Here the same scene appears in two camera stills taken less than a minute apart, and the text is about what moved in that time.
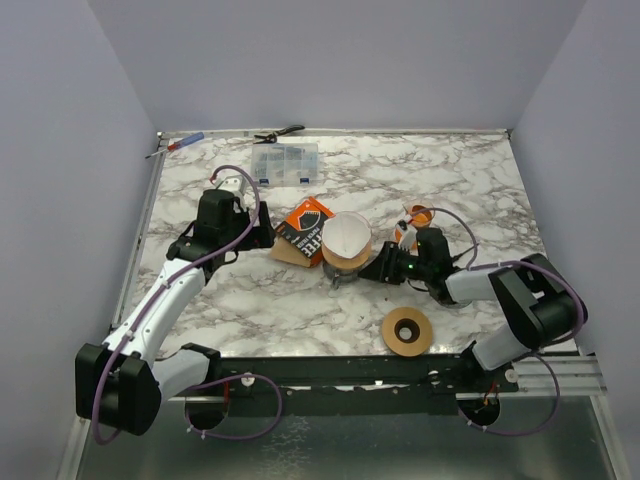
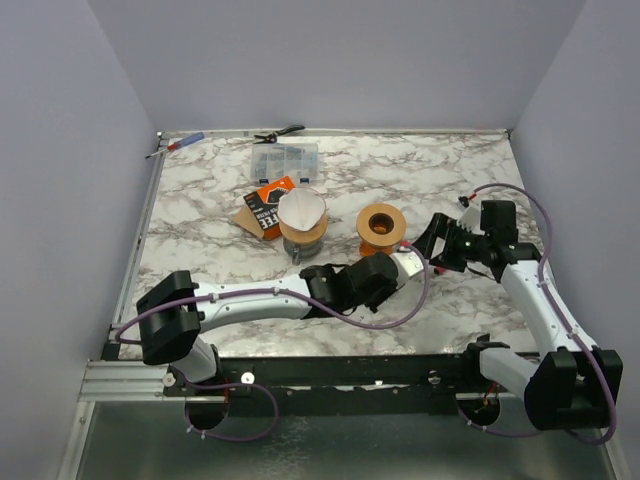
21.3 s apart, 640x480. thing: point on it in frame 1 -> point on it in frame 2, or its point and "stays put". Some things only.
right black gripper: x=388 y=261 -> x=451 y=240
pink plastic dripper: x=347 y=233 -> x=311 y=189
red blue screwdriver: x=181 y=144 stays put
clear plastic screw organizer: x=289 y=164 stays put
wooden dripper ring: x=346 y=263 -> x=306 y=236
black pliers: x=273 y=136 stays put
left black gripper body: x=261 y=228 -> x=388 y=270
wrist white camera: x=408 y=233 -> x=470 y=219
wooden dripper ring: x=407 y=331 -> x=381 y=224
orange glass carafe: x=421 y=217 -> x=366 y=250
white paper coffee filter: x=346 y=234 -> x=300 y=209
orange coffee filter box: x=298 y=239 -> x=260 y=215
